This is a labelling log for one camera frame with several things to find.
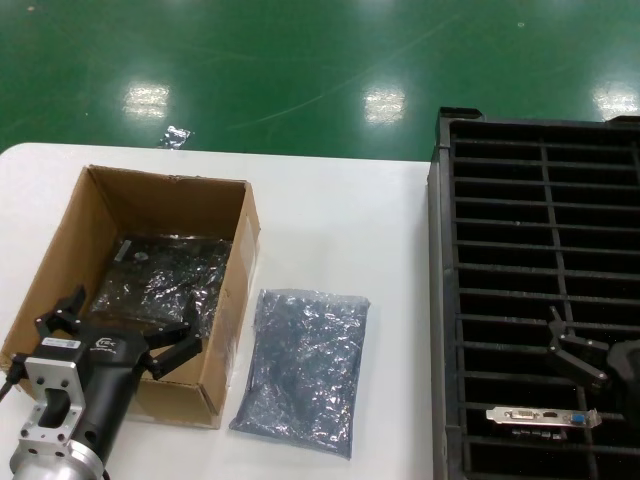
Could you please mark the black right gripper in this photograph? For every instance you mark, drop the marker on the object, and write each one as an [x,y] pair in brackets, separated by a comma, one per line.
[627,362]

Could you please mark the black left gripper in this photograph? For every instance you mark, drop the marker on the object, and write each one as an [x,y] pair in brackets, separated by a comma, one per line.
[112,380]

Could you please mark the grey antistatic bag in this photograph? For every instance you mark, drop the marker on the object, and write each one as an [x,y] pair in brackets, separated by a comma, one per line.
[165,290]
[300,370]

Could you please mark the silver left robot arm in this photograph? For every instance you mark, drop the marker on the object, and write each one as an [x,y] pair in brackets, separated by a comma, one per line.
[50,465]

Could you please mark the brown cardboard box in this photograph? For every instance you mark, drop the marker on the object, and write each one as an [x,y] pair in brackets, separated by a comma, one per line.
[150,200]

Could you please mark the black slotted plastic container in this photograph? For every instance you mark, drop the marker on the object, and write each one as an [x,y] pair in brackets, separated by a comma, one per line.
[445,250]

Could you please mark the flat grey antistatic bag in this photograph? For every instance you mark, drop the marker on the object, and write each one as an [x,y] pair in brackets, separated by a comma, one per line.
[300,370]

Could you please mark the shiny foil scrap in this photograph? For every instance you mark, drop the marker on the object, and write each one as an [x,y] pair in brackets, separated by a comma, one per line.
[175,137]

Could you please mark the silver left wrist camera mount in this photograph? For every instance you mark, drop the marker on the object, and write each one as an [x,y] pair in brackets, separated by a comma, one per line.
[55,370]

